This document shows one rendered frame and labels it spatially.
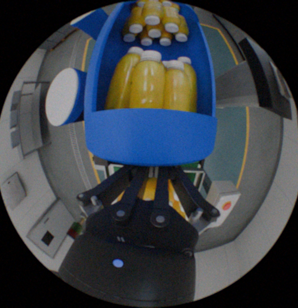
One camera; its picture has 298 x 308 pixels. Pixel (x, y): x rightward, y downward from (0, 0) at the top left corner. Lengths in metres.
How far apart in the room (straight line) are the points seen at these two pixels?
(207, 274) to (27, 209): 5.63
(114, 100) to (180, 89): 0.13
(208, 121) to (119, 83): 0.18
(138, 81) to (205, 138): 0.14
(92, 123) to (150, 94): 0.10
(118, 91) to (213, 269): 4.74
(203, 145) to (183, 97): 0.11
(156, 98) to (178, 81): 0.06
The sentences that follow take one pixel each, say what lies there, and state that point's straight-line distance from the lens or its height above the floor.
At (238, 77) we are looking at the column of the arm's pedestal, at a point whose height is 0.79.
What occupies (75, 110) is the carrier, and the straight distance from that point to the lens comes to 0.48.
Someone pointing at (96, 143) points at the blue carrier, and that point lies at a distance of 0.15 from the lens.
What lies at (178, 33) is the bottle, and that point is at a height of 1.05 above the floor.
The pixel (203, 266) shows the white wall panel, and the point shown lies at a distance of 4.55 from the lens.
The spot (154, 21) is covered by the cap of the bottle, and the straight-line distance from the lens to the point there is 0.35.
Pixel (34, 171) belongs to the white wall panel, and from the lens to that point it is 3.42.
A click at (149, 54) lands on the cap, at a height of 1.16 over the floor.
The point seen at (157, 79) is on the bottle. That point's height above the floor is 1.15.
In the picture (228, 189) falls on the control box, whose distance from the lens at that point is 0.44.
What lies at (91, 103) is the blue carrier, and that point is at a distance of 0.16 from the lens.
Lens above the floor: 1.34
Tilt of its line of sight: 69 degrees down
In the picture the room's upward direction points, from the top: 160 degrees counter-clockwise
